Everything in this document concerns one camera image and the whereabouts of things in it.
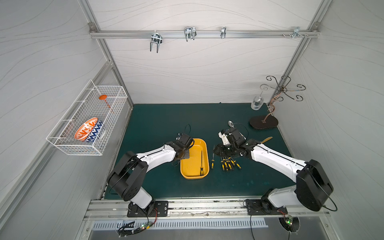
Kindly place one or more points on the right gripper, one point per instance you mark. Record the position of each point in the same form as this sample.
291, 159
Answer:
224, 149

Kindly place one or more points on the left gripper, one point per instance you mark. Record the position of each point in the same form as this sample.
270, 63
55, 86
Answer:
182, 152

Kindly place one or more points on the yellow plastic storage tray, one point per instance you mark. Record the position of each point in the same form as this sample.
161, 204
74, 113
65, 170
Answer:
190, 168

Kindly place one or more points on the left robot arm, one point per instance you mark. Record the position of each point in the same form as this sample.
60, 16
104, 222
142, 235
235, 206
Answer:
127, 177

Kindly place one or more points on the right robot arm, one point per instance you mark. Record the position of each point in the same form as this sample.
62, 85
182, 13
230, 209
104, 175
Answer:
312, 186

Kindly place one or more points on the green table mat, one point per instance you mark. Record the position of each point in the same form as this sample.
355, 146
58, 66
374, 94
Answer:
150, 126

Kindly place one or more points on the wooden knife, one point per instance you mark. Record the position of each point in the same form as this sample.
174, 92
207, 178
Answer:
265, 140

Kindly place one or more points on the copper hook stand black base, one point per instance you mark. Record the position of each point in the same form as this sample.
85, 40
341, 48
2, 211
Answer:
269, 121

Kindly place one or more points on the clear glass jar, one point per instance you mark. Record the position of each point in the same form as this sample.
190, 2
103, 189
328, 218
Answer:
257, 103

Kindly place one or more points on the white vent strip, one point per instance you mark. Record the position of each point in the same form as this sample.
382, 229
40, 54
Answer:
183, 224

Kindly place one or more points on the blue patterned bowl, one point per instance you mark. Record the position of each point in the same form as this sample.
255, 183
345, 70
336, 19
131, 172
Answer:
95, 132

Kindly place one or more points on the orange patterned bowl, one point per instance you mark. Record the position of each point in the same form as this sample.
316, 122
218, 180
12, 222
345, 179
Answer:
85, 129

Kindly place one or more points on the orange spoon in basket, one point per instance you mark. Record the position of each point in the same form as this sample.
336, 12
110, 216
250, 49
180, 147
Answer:
104, 98

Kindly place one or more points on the small metal hook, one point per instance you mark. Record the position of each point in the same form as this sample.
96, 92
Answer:
223, 32

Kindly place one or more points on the metal double hook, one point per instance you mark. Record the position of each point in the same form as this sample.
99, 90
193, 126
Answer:
156, 39

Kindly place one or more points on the metal loop hook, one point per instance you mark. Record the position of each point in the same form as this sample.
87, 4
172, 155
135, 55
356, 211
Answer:
190, 33

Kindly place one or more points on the metal clamp hook right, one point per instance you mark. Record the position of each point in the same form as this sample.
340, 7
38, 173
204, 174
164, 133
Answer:
296, 34

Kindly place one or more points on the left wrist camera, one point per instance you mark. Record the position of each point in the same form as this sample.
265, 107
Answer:
186, 138

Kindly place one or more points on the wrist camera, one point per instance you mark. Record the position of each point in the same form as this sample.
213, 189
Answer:
232, 136
186, 138

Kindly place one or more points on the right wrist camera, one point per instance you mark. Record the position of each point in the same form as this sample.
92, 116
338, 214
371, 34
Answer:
232, 136

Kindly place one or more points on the metal spoon white handle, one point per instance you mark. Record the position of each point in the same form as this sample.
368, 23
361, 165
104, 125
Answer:
231, 124

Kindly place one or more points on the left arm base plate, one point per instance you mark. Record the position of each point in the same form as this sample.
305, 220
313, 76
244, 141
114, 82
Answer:
154, 209

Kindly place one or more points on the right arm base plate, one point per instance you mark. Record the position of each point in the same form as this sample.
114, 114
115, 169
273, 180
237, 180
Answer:
256, 207

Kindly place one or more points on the aluminium front rail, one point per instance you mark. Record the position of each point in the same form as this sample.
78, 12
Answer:
178, 208

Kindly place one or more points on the aluminium rail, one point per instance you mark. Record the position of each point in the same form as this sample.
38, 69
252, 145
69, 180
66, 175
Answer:
178, 208
201, 34

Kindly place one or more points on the white wire basket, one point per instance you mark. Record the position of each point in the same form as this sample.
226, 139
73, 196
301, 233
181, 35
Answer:
86, 106

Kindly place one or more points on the aluminium top rail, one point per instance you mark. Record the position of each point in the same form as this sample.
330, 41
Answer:
201, 34

